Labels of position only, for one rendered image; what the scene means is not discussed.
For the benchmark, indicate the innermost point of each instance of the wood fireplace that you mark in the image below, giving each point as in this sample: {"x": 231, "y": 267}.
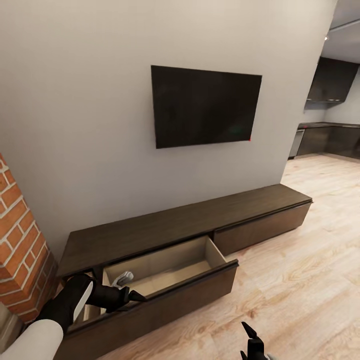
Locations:
{"x": 11, "y": 328}

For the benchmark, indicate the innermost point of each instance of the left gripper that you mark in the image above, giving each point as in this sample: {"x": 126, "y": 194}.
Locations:
{"x": 115, "y": 299}

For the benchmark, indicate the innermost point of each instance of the cabinet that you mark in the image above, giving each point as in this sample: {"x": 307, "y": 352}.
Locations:
{"x": 319, "y": 79}
{"x": 177, "y": 260}
{"x": 338, "y": 82}

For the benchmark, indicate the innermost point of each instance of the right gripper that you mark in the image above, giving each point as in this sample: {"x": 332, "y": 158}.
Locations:
{"x": 255, "y": 346}

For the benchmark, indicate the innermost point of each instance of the dishwasher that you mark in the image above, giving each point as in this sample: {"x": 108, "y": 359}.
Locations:
{"x": 296, "y": 142}

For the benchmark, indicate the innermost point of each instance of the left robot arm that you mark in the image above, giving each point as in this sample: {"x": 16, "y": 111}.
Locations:
{"x": 41, "y": 340}

